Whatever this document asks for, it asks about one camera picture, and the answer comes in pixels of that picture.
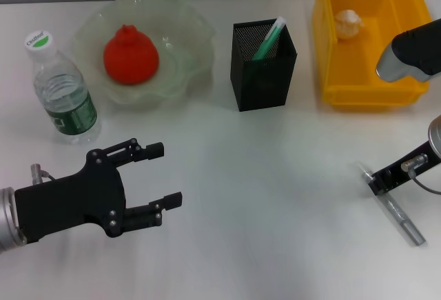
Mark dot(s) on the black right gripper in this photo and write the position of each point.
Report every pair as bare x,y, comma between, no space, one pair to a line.
413,172

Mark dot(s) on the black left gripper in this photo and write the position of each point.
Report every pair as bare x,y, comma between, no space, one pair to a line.
79,203

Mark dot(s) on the grey marker pen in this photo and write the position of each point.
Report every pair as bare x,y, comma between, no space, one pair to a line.
410,227

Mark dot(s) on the clear green-label water bottle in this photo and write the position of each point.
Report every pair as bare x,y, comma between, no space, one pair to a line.
65,107

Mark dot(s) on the red-orange fruit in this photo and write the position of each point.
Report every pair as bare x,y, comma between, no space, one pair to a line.
132,58

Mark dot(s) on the white paper ball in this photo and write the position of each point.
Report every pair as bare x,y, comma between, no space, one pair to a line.
348,26

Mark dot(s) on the mint green pen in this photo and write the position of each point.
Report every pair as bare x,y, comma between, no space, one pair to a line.
270,41

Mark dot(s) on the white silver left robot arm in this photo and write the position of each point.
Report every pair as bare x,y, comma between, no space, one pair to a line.
7,220

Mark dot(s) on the clear glass fruit plate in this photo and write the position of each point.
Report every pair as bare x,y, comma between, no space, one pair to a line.
186,38

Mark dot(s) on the black mesh pen holder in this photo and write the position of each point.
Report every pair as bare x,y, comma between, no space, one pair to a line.
262,82

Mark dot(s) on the yellow plastic bin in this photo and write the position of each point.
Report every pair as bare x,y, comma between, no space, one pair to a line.
372,72

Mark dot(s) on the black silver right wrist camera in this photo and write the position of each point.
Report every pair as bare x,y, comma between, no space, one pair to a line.
413,55

